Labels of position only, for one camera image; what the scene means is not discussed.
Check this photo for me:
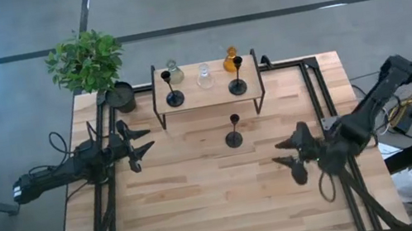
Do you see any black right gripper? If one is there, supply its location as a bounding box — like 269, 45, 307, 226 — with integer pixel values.
266, 118, 329, 190

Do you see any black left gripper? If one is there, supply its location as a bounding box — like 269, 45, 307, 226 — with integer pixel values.
105, 115, 160, 178

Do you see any black candle stick holder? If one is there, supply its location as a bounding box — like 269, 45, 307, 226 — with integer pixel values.
223, 55, 249, 98
220, 113, 246, 151
160, 68, 187, 109

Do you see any pale green glass vase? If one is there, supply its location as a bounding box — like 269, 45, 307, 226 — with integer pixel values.
165, 56, 187, 86

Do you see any clear glass vase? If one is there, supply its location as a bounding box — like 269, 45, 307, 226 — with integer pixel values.
194, 61, 217, 92

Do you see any amber glass vase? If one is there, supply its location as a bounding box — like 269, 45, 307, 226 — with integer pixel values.
219, 45, 242, 75

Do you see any black plant pot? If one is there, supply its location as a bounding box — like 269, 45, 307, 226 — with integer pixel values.
102, 78, 139, 117

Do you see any green leafy plant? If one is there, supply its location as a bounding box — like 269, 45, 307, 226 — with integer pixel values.
41, 23, 130, 101

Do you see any black power adapter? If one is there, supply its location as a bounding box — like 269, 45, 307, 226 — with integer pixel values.
391, 103, 412, 137

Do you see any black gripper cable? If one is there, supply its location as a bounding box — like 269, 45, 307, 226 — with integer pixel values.
315, 167, 338, 205

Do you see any grey metal bracket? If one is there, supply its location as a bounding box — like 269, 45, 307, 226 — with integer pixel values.
320, 114, 342, 132

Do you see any black aluminium table frame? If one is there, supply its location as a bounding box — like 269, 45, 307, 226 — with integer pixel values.
31, 44, 412, 231

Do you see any wooden shelf with black frame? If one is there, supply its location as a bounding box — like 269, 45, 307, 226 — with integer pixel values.
145, 47, 270, 132

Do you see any black cable loop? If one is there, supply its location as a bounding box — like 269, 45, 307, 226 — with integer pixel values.
47, 128, 79, 159

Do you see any small black bracket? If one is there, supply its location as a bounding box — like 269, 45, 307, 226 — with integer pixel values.
258, 53, 275, 72

